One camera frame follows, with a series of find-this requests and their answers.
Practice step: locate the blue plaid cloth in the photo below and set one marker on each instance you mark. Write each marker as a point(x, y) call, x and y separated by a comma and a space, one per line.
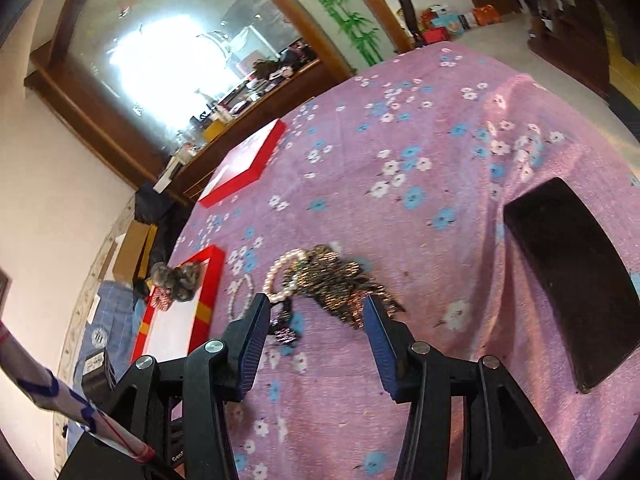
point(113, 327)

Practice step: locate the cardboard box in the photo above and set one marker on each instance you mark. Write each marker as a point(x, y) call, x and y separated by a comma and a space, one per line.
point(133, 257)

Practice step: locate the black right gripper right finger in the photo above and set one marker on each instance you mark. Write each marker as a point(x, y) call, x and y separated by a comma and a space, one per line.
point(503, 437)

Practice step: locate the red box lid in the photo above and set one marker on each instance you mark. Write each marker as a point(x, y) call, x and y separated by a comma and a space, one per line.
point(243, 165)

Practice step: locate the bamboo painted glass panel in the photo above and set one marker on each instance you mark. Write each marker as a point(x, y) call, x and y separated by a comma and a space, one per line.
point(354, 31)

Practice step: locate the large wall mirror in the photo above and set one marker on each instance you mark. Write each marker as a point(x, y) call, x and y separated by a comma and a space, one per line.
point(163, 64)

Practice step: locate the black phone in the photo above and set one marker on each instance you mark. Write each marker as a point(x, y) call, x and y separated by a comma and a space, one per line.
point(593, 300)

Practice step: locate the red plaid scrunchie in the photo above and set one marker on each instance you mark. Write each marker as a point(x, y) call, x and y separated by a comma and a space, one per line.
point(160, 299)

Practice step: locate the purple floral bedspread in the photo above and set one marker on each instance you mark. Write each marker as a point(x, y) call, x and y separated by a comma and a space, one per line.
point(406, 169)

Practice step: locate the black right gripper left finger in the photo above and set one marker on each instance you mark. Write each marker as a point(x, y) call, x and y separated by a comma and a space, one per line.
point(218, 372)

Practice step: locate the person left forearm sleeve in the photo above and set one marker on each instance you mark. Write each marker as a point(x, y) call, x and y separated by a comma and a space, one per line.
point(47, 392)

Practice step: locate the wooden dresser counter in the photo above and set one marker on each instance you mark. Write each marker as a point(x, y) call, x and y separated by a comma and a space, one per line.
point(312, 80)

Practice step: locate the black rhinestone hair comb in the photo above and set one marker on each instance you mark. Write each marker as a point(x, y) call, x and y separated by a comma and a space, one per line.
point(337, 285)

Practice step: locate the open red gift box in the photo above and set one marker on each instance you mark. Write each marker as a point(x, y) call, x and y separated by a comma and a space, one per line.
point(173, 334)

